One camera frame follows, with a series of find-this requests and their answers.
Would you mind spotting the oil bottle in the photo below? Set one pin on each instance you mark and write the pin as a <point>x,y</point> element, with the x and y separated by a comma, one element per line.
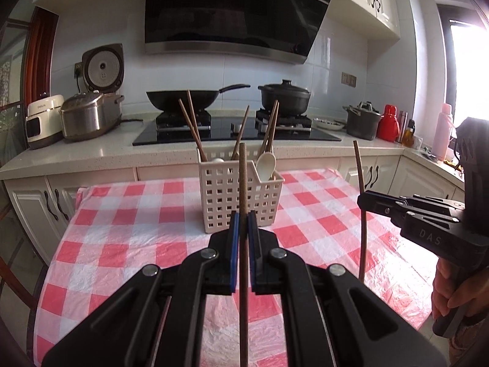
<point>408,136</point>

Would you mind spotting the white base cabinets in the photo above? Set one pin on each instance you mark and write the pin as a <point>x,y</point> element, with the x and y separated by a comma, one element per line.
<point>57,172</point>

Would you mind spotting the small plate on counter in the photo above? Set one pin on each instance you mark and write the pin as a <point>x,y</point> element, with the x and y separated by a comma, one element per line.
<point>328,124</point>

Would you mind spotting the white small kitchen appliance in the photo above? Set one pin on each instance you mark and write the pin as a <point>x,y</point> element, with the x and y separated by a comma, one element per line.
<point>43,121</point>

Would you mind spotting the brown wooden chopstick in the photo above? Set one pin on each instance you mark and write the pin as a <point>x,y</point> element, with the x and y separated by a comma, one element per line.
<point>244,259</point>
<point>193,131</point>
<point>273,129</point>
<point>240,134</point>
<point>361,185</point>
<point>195,126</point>
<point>272,126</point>

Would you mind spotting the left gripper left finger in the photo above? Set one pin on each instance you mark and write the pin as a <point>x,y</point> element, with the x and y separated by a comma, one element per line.
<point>213,270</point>

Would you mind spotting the wall power socket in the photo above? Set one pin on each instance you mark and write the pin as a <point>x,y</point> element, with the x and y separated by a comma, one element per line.
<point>348,79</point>

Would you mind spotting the black range hood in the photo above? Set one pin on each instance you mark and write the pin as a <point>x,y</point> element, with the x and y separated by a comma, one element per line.
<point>280,30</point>

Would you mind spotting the red thermos jug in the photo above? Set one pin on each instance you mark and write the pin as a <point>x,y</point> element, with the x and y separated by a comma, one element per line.
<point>388,127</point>

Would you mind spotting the red framed glass door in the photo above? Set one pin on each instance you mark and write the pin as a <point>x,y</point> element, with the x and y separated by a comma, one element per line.
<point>34,82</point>

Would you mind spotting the black lidded casserole pot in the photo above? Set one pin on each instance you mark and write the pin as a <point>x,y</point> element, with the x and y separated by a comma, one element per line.
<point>293,100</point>

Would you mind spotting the red white checkered tablecloth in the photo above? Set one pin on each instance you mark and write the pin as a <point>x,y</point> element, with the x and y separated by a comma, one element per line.
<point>119,230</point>

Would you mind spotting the pink bottle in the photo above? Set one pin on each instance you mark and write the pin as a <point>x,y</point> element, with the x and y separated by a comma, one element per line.
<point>443,132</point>

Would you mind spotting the grey lidded stock pot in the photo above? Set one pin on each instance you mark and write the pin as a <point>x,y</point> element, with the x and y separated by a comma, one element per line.
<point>362,120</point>

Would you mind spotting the right hand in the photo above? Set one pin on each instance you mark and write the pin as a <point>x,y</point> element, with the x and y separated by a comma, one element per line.
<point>448,295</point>

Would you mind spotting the black wok with handle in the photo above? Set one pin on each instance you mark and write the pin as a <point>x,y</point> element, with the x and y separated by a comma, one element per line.
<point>167,101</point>

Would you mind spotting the silver open rice cooker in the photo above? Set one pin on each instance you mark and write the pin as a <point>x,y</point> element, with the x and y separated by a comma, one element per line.
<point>96,111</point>

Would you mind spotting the steel thermos bottle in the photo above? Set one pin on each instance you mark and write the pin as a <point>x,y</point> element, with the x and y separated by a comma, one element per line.
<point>403,119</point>

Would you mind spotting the black glass gas stove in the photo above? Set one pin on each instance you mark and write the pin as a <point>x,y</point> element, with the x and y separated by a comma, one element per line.
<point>168,128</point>

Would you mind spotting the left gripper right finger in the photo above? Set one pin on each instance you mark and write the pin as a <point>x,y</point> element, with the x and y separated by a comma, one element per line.
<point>273,269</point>

